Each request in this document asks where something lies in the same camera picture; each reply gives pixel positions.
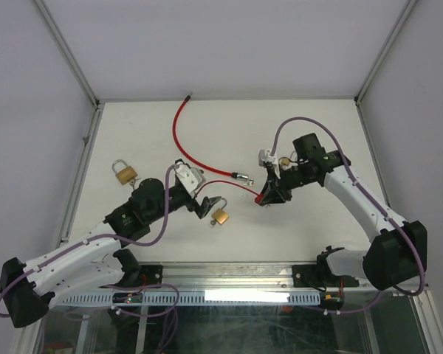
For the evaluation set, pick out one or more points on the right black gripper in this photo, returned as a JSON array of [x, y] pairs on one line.
[[273, 193]]

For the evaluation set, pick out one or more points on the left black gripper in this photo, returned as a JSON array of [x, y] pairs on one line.
[[206, 204]]

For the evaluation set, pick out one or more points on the red thin-cable padlock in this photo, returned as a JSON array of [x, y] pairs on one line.
[[237, 195]]

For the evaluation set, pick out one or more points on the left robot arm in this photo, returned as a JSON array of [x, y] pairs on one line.
[[28, 290]]

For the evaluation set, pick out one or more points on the open brass padlock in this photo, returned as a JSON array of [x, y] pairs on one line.
[[219, 217]]

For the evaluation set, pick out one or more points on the small brass padlock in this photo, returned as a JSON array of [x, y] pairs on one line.
[[288, 162]]

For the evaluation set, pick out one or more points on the closed brass padlock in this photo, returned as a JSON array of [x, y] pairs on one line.
[[125, 174]]

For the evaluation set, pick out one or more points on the thick red cable lock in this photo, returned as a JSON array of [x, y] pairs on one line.
[[208, 137]]

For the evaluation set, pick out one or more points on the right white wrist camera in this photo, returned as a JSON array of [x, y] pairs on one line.
[[267, 160]]

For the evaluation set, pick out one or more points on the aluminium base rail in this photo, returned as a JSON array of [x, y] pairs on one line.
[[201, 276]]

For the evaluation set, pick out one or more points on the white slotted cable duct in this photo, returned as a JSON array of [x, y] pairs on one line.
[[194, 298]]

